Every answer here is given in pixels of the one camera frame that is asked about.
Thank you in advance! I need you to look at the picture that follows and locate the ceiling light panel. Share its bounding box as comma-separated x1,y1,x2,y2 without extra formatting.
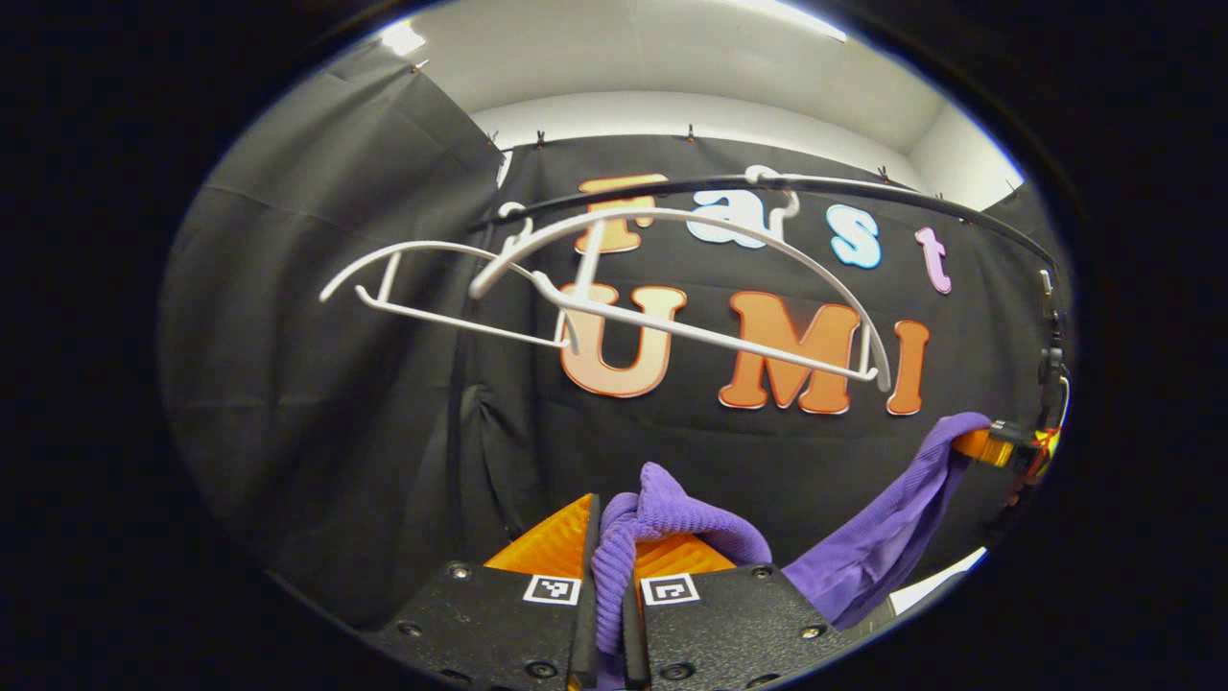
379,21,428,57

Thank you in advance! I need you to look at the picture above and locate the purple corduroy jacket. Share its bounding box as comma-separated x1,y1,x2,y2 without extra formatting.
590,411,994,691

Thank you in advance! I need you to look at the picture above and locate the black backdrop cloth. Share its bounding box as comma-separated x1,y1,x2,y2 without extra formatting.
158,43,1075,634

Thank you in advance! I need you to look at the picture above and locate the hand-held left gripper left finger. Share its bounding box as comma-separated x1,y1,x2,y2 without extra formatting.
365,492,602,691

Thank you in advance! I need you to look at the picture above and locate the black clothes rack rail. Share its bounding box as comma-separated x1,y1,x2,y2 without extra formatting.
470,173,1061,272

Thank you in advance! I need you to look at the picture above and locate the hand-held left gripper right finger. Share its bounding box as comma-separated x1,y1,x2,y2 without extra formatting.
622,533,869,691

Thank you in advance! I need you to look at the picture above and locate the white plastic hanger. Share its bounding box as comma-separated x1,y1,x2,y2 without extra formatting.
319,202,577,348
468,165,895,393

